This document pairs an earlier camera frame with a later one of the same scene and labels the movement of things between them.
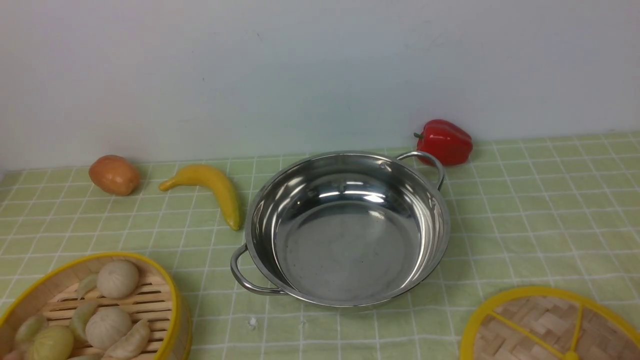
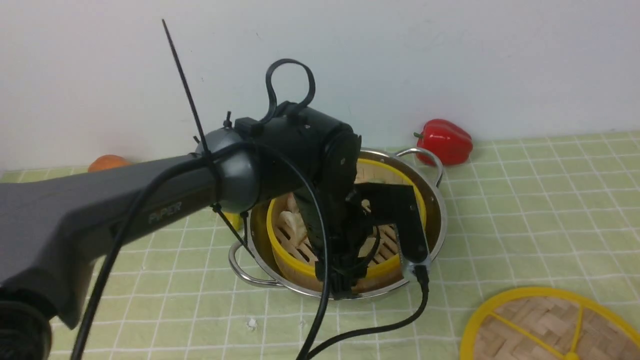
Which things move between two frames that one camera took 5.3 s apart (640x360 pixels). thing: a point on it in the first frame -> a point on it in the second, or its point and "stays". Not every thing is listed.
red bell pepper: x=451 y=145 stays
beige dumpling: x=130 y=345 -> x=295 y=221
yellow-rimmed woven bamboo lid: x=549 y=323 stays
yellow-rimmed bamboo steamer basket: x=52 y=292 -> x=293 y=250
